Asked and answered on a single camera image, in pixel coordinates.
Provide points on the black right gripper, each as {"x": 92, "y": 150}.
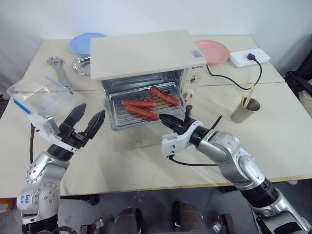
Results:
{"x": 182, "y": 126}

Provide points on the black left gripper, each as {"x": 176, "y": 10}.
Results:
{"x": 73, "y": 139}

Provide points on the metal baking tray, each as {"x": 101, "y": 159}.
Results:
{"x": 117, "y": 114}

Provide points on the glass toaster oven door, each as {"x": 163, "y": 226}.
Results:
{"x": 142, "y": 142}

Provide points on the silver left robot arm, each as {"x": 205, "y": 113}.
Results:
{"x": 41, "y": 175}

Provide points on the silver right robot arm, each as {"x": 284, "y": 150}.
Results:
{"x": 234, "y": 156}

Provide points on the short red sausage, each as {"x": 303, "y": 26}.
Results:
{"x": 165, "y": 95}

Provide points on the long red sausage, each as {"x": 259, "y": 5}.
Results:
{"x": 142, "y": 112}

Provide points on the red and white oven knob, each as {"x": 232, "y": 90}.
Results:
{"x": 190, "y": 93}

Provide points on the round oven dial knob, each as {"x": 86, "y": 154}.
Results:
{"x": 193, "y": 81}

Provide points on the cream toaster oven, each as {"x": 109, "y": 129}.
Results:
{"x": 139, "y": 56}

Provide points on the silver adjustable wrench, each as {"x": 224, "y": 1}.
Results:
{"x": 61, "y": 73}

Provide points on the shiny metal dish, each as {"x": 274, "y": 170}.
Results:
{"x": 81, "y": 64}

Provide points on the clear container with blue clips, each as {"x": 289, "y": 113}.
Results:
{"x": 36, "y": 93}

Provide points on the metal cup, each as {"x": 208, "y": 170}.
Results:
{"x": 243, "y": 113}

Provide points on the blue plastic plate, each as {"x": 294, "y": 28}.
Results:
{"x": 79, "y": 44}

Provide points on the pink plastic plate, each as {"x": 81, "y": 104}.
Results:
{"x": 214, "y": 51}

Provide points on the wooden chopsticks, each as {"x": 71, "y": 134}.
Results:
{"x": 251, "y": 95}

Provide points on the white power strip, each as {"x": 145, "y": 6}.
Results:
{"x": 241, "y": 59}

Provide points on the dark rounded shape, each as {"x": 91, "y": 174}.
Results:
{"x": 129, "y": 220}
{"x": 189, "y": 218}

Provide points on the orange box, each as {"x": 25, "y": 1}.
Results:
{"x": 6, "y": 205}

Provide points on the black equipment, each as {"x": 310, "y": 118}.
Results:
{"x": 301, "y": 81}

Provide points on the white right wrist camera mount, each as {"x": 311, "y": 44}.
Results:
{"x": 171, "y": 143}

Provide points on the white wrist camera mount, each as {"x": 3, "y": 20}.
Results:
{"x": 44, "y": 124}
{"x": 171, "y": 143}

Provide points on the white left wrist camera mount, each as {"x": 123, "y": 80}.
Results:
{"x": 44, "y": 124}

